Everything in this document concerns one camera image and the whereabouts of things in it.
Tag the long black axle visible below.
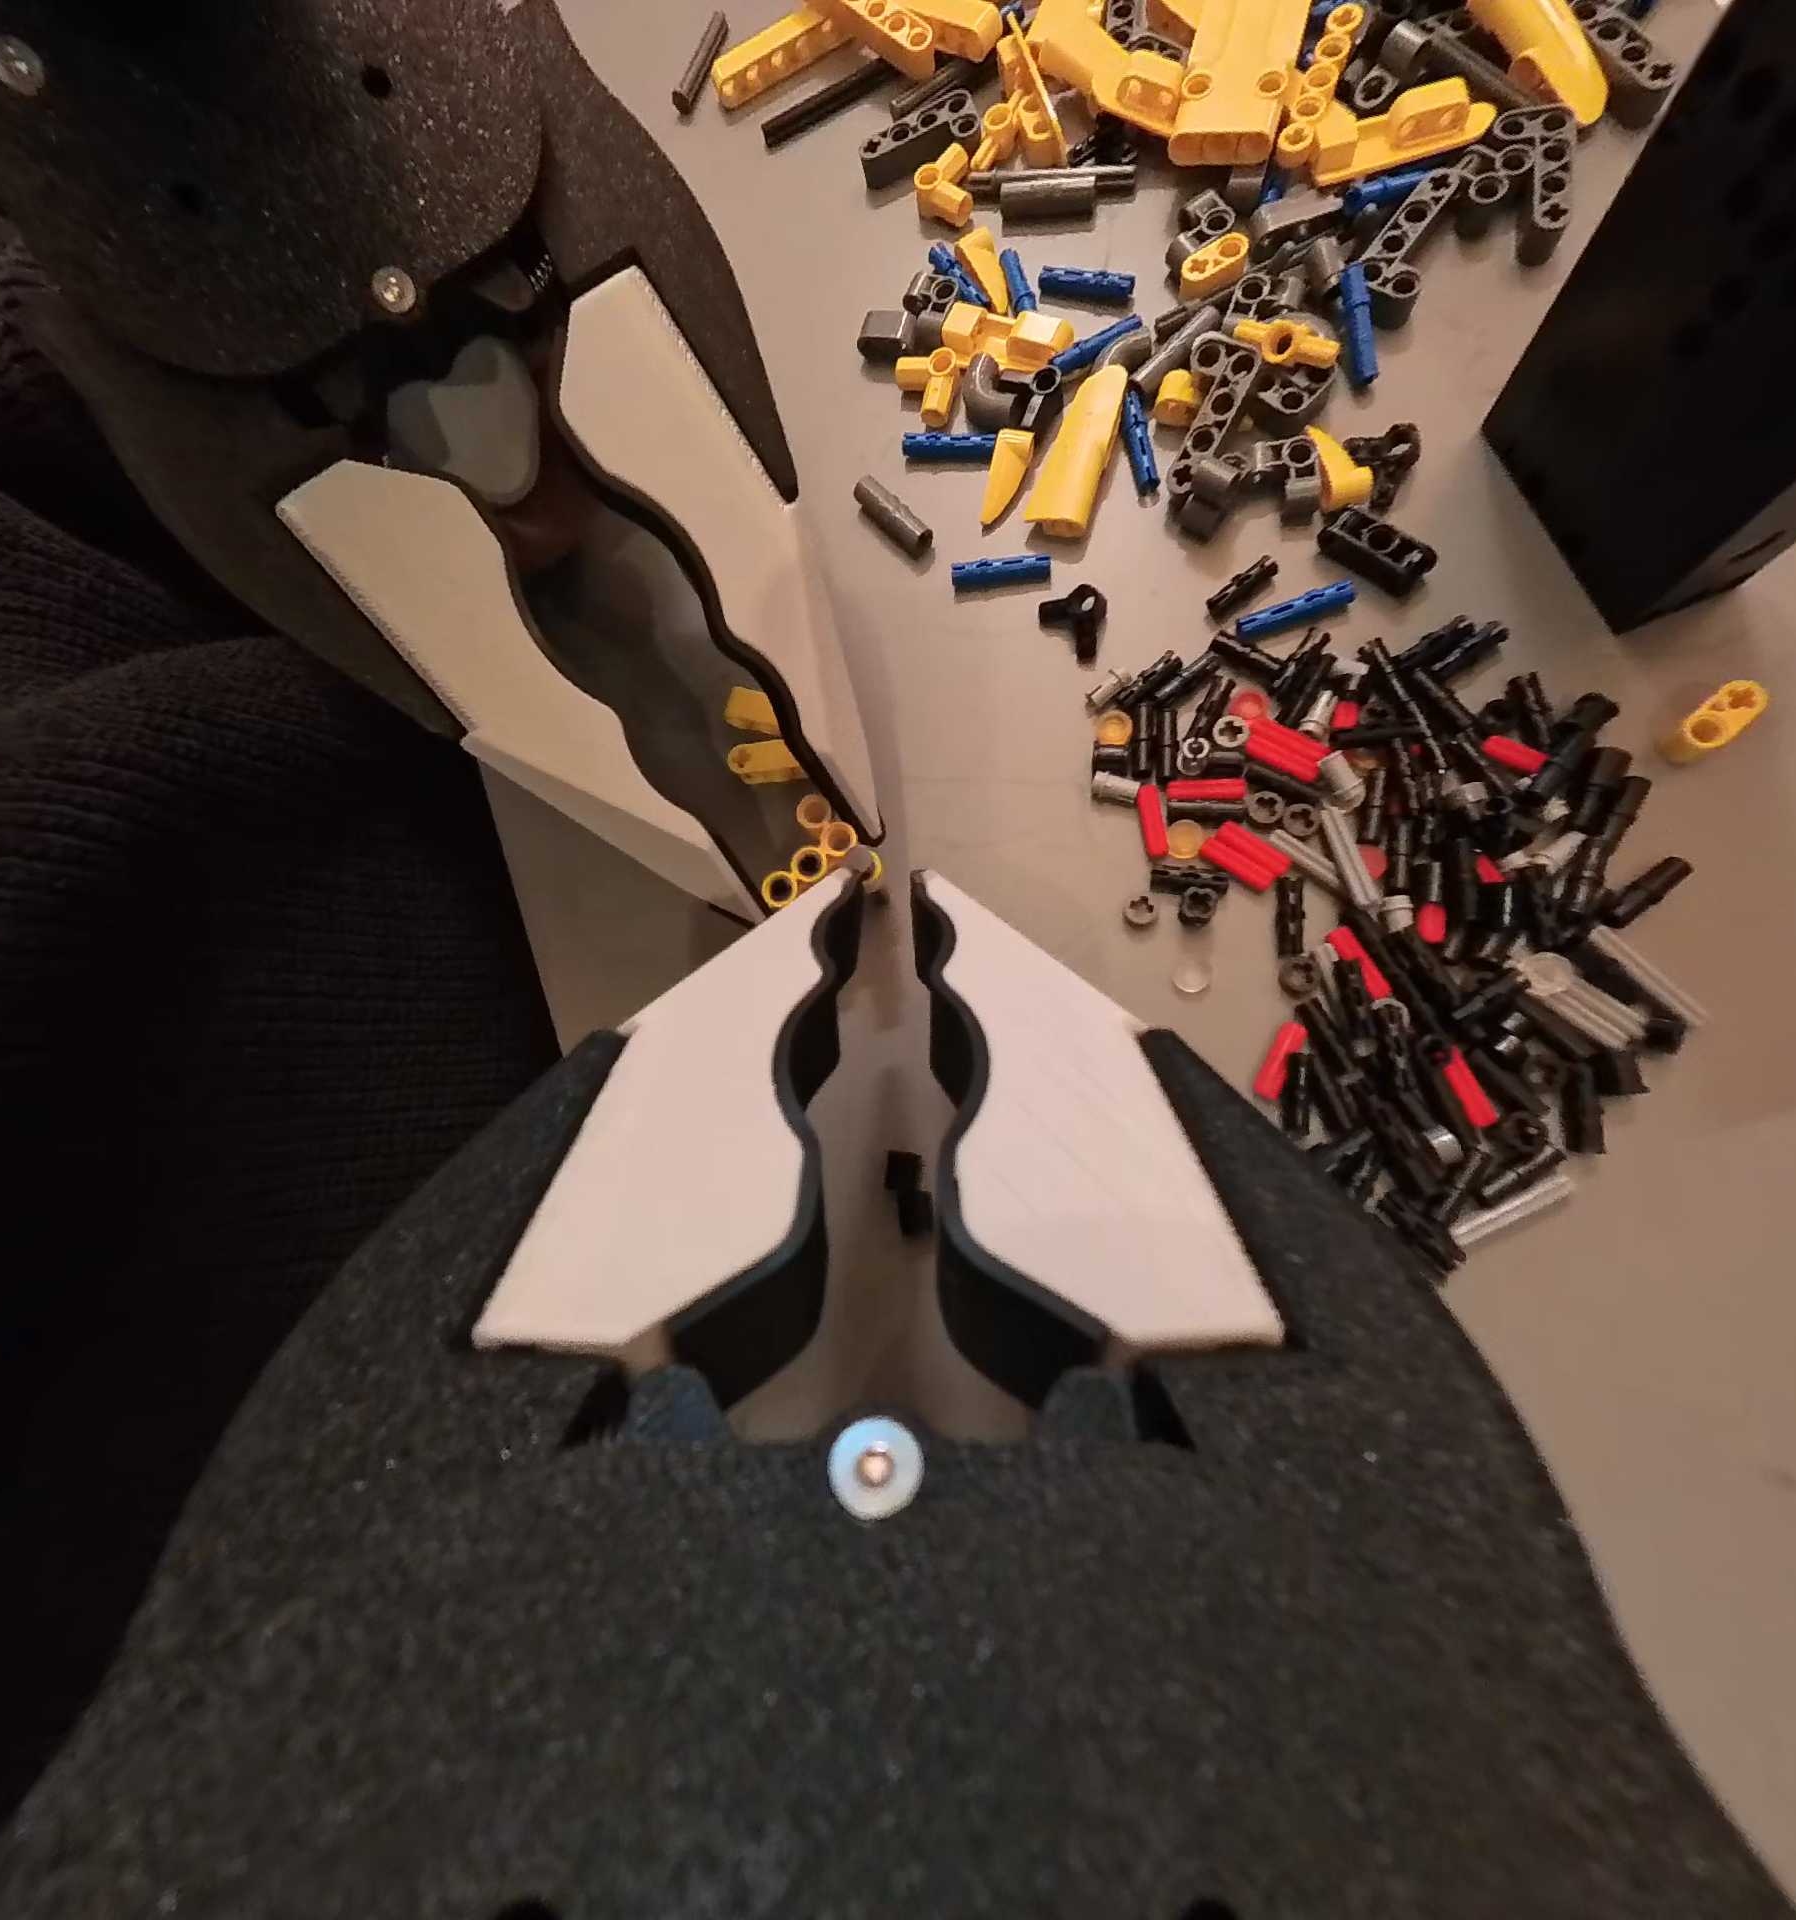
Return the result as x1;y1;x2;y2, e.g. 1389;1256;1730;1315
759;58;902;151

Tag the pile of yellow grey parts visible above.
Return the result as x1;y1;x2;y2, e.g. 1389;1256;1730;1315
710;0;1684;543

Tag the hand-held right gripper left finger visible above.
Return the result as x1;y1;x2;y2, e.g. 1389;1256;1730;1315
472;867;871;1413

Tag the person's black knitted sweater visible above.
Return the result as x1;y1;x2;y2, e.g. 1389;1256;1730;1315
0;162;569;1893

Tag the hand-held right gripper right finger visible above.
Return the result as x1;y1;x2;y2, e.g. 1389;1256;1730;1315
911;869;1290;1413

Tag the black two-hole brick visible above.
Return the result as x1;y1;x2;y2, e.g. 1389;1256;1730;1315
1318;514;1438;591

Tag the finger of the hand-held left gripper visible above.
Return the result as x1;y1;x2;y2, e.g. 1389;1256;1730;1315
555;259;887;843
273;461;771;920

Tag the pile of black red pins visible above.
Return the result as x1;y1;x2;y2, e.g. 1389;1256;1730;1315
1085;612;1714;1275

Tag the yellow multi-hole connector block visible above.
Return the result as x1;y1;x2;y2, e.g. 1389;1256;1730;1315
759;794;880;909

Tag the yellow two-hole beam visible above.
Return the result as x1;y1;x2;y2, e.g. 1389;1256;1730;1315
1656;679;1774;763

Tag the large yellow curved panel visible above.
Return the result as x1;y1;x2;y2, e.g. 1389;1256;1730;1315
1021;362;1132;537

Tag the black box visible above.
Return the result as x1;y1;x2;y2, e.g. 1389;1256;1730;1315
1484;0;1796;634

